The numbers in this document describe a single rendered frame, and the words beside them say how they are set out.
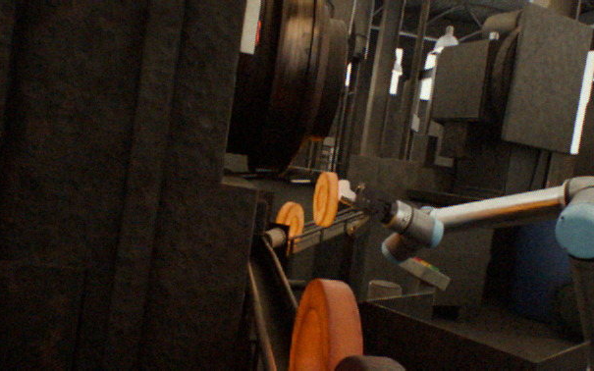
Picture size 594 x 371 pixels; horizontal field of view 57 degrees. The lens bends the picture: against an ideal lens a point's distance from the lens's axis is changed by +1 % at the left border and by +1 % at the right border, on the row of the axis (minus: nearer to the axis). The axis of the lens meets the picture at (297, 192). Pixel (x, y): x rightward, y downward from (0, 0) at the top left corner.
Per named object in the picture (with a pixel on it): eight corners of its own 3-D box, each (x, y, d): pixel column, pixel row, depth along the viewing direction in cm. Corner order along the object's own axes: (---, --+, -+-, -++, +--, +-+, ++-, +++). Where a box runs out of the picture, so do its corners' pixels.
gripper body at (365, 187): (356, 181, 162) (392, 196, 164) (345, 206, 162) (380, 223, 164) (364, 182, 154) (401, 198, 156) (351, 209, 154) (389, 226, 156)
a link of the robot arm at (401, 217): (391, 231, 165) (403, 236, 156) (377, 225, 164) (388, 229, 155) (404, 204, 165) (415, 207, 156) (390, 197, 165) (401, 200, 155)
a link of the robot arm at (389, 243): (411, 253, 179) (434, 237, 170) (394, 272, 172) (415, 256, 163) (392, 232, 181) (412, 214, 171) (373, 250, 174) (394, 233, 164)
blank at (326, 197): (331, 177, 147) (343, 178, 148) (318, 168, 162) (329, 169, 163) (321, 231, 150) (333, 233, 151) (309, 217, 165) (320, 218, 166)
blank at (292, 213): (278, 257, 179) (287, 259, 178) (270, 221, 170) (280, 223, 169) (297, 228, 190) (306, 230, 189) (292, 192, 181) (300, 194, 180)
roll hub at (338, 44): (313, 136, 114) (334, 2, 112) (292, 139, 141) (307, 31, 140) (339, 140, 115) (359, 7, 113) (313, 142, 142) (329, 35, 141)
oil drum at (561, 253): (534, 324, 400) (555, 204, 395) (492, 301, 458) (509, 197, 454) (607, 332, 410) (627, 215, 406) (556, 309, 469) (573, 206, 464)
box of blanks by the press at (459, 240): (353, 321, 335) (372, 198, 331) (297, 286, 410) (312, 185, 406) (480, 323, 379) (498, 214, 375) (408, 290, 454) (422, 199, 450)
